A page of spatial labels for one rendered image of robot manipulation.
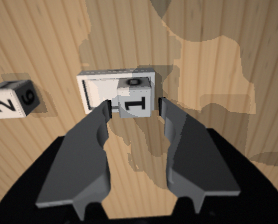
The white rectangular tray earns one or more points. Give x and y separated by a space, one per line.
98 85

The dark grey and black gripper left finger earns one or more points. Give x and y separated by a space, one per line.
71 173

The white number cube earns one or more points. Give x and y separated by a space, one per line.
134 97
17 99

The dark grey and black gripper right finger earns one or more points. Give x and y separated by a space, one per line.
220 180

